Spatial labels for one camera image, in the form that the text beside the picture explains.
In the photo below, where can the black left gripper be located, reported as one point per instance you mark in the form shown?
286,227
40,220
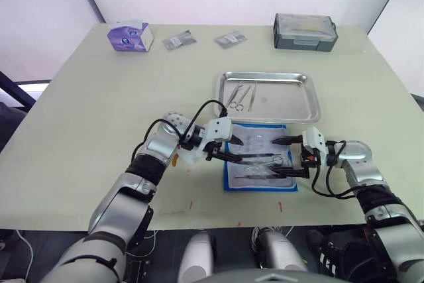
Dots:
214,149

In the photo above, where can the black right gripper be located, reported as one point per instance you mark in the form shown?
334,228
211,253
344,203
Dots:
306,160

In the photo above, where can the blue surgical instrument pack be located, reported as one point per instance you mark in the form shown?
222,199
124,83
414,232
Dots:
251,182

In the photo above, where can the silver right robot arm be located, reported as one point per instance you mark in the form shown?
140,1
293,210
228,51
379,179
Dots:
381,203

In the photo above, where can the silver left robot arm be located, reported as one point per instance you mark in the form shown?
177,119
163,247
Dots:
116,203

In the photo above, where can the silver surgical scissors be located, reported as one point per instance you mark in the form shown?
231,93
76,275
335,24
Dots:
236,94

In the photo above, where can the metal tray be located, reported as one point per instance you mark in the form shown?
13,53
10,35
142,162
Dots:
285,97

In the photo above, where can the silver hemostat clamp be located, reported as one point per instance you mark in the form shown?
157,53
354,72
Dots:
244,97

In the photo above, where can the silver tweezers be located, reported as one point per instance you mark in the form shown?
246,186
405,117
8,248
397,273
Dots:
253,96

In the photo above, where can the white robot leg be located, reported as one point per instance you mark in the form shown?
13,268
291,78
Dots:
281,253
195,256

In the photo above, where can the black shoe with white stripes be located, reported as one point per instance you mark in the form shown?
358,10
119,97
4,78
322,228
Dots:
326,253

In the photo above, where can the small grey plastic bag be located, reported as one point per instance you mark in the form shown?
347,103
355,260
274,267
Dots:
179,41
230,39

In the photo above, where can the grey robot waist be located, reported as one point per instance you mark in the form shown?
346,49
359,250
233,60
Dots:
271,277

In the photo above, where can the grey box with clear lid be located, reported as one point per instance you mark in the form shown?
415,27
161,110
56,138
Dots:
304,32

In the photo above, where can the purple tissue box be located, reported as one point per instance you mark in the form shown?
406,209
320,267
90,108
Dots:
127,36

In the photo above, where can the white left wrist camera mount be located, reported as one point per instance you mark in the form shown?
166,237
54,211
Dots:
218,129

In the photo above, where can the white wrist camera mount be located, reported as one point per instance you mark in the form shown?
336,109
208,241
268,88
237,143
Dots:
218,129
313,138

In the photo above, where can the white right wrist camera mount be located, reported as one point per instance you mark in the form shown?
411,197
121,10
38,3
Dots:
313,138

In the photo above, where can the dark slanted frame bar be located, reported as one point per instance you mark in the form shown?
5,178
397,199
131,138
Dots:
16,89

